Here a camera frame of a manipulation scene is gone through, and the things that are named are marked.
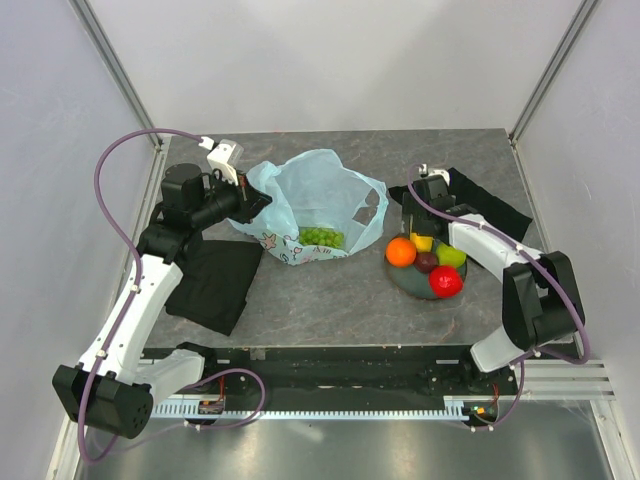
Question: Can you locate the right black cloth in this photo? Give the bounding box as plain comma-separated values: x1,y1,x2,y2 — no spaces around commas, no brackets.
388,168,533,241

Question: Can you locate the yellow mango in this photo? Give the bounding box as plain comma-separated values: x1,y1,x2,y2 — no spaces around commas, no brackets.
409,232,434,253

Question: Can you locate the left aluminium corner post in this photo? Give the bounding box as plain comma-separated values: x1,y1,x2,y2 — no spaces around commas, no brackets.
69,0,155,129

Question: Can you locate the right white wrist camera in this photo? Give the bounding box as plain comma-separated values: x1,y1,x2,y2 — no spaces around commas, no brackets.
418,163,450,184

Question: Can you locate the black cloth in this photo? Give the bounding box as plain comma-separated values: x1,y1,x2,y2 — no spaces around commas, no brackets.
165,240,263,336
388,168,533,241

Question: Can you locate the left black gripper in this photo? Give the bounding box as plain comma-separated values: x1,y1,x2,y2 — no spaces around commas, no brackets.
191,167,271,230

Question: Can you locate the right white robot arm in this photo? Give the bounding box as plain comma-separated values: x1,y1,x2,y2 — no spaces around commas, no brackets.
385,172,591,394

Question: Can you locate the dark purple plum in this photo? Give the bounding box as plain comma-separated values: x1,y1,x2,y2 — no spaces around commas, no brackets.
413,252,439,275

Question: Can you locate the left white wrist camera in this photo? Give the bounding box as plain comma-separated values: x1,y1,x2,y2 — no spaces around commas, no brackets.
198,136,244,186

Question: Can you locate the green grape bunch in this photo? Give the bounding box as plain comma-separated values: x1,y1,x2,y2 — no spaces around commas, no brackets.
298,227,344,249

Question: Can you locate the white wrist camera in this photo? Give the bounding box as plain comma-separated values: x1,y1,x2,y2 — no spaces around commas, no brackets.
418,163,450,184
198,136,244,186

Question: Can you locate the light blue plastic bag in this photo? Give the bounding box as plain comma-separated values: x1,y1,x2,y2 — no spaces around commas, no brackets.
230,149,389,266

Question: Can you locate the left black cloth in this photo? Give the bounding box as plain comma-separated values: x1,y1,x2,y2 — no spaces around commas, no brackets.
165,240,263,336

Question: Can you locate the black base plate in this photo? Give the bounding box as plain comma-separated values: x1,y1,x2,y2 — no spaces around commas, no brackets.
149,343,521,401

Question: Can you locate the orange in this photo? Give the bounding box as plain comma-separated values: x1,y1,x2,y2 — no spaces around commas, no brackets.
385,237,417,268

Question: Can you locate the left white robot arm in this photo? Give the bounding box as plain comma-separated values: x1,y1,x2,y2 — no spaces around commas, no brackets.
52,163,272,439

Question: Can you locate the green pear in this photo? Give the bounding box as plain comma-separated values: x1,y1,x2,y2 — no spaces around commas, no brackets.
436,243,467,268

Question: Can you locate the dark fruit plate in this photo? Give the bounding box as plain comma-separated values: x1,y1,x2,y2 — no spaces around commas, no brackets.
383,239,468,301

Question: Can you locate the toothed cable duct rail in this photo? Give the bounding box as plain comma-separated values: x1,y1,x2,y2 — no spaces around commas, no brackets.
151,397,482,421

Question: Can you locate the right aluminium corner post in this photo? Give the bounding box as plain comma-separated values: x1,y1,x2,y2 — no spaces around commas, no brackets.
508,0,600,148

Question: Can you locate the red apple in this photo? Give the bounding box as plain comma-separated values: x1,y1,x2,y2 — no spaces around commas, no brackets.
428,266,464,298

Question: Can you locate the aluminium corner post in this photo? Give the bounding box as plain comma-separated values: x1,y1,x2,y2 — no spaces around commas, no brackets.
69,0,155,129
508,0,600,148

